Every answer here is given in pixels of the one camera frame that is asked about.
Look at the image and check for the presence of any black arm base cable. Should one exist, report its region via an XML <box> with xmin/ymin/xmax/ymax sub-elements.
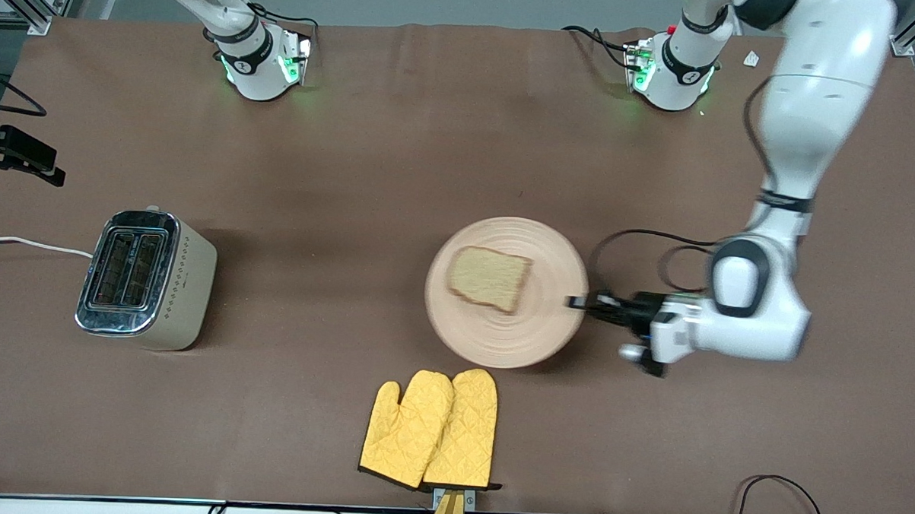
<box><xmin>240</xmin><ymin>1</ymin><xmax>320</xmax><ymax>40</ymax></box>
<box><xmin>561</xmin><ymin>25</ymin><xmax>635</xmax><ymax>71</ymax></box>

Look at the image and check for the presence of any beige chrome two-slot toaster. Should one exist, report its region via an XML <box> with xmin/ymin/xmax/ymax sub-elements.
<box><xmin>73</xmin><ymin>205</ymin><xmax>220</xmax><ymax>354</ymax></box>

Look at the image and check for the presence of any wooden stick with metal bracket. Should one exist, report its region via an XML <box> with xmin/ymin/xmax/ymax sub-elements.
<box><xmin>427</xmin><ymin>486</ymin><xmax>478</xmax><ymax>514</ymax></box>

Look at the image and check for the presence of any round beige ridged plate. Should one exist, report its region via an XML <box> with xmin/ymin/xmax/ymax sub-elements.
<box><xmin>421</xmin><ymin>214</ymin><xmax>593</xmax><ymax>373</ymax></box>

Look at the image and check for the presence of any slice of toast bread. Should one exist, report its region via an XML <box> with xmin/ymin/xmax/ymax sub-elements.
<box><xmin>446</xmin><ymin>246</ymin><xmax>535</xmax><ymax>316</ymax></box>

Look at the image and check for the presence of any black looped gripper cable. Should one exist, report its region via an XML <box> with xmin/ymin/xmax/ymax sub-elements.
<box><xmin>586</xmin><ymin>227</ymin><xmax>724</xmax><ymax>296</ymax></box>

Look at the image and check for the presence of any yellow quilted oven mitt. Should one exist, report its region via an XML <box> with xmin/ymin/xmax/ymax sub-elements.
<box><xmin>357</xmin><ymin>368</ymin><xmax>456</xmax><ymax>492</ymax></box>
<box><xmin>422</xmin><ymin>366</ymin><xmax>507</xmax><ymax>493</ymax></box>

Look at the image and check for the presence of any white toaster power cable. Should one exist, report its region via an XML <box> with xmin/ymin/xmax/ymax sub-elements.
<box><xmin>0</xmin><ymin>235</ymin><xmax>95</xmax><ymax>260</ymax></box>

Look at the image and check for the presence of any black camera cable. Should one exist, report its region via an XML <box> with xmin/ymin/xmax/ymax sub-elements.
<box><xmin>0</xmin><ymin>64</ymin><xmax>50</xmax><ymax>119</ymax></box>

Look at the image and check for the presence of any black camera on clamp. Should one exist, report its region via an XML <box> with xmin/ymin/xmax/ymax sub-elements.
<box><xmin>0</xmin><ymin>123</ymin><xmax>68</xmax><ymax>193</ymax></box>

